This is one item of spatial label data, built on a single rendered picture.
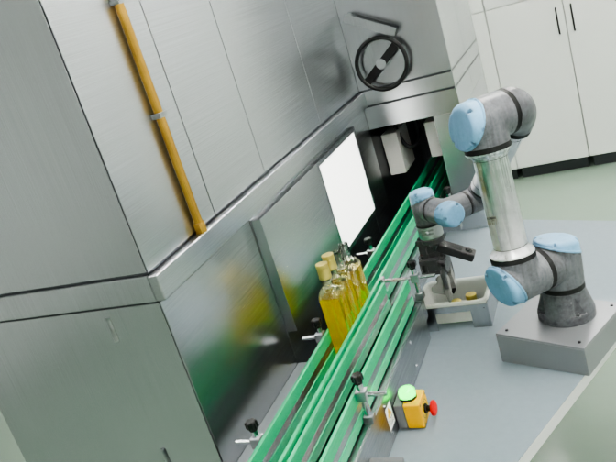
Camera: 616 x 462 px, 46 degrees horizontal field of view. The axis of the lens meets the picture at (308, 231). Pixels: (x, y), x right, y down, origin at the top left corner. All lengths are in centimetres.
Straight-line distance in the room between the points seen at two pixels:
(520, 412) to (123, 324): 97
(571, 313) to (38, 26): 144
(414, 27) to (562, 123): 301
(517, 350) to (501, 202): 43
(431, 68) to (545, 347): 128
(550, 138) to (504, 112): 394
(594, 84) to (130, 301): 451
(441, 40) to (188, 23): 123
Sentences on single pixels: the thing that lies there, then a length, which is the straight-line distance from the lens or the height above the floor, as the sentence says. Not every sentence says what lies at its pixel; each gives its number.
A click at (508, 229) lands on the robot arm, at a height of 115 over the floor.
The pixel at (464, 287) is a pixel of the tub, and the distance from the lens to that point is 243.
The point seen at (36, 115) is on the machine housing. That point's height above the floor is 177.
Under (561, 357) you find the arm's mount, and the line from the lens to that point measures 201.
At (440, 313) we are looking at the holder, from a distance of 231.
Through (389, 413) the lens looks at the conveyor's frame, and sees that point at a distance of 188.
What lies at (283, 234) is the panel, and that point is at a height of 123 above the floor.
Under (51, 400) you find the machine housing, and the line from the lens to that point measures 193.
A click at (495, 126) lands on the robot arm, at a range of 182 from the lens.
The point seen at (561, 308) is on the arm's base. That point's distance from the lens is 205.
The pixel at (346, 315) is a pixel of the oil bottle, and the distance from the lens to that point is 200.
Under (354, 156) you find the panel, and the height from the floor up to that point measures 123.
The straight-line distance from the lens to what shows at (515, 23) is 561.
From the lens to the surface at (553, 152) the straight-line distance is 580.
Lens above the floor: 185
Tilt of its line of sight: 18 degrees down
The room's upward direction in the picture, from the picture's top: 17 degrees counter-clockwise
